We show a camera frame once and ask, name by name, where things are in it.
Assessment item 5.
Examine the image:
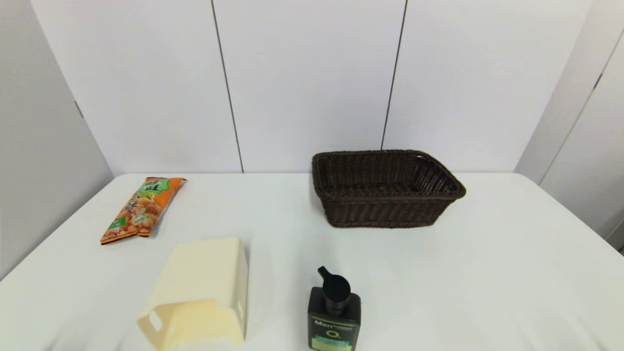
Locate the orange cookie snack bag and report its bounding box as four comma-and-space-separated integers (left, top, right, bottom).
100, 176, 187, 245

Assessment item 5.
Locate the dark brown wicker basket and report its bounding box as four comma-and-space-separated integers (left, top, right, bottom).
312, 149, 467, 229

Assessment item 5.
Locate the black pump bottle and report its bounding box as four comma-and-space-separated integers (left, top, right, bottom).
307, 266, 362, 351

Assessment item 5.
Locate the cream plastic container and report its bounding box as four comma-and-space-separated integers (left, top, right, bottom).
136, 237, 250, 351

